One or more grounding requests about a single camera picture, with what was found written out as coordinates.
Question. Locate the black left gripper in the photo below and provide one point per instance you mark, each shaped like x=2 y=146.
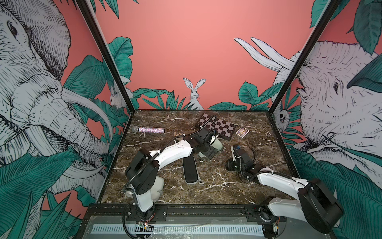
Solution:
x=211 y=152

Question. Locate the black frame post left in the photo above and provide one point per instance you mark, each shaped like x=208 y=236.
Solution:
x=93 y=25

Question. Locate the black frame post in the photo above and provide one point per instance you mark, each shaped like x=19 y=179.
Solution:
x=93 y=25
x=323 y=21

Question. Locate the white perforated strip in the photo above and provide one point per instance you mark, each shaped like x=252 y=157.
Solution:
x=252 y=230

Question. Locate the purple card box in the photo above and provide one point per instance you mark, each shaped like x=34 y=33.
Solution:
x=242 y=132

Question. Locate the folding chess board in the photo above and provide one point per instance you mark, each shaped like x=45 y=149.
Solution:
x=224 y=128

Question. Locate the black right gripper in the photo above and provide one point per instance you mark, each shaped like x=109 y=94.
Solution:
x=229 y=162

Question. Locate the purple glitter microphone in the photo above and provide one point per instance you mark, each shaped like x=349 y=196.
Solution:
x=142 y=129

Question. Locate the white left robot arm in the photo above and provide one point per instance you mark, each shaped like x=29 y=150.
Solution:
x=142 y=173

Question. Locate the black frame post right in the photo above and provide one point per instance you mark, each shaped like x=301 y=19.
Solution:
x=323 y=21

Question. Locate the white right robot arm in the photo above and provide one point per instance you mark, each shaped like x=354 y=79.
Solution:
x=311 y=202

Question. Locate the black zippered umbrella case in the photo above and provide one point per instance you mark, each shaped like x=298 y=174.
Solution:
x=190 y=170

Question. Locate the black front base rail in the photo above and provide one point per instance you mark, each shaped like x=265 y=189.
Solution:
x=162 y=212

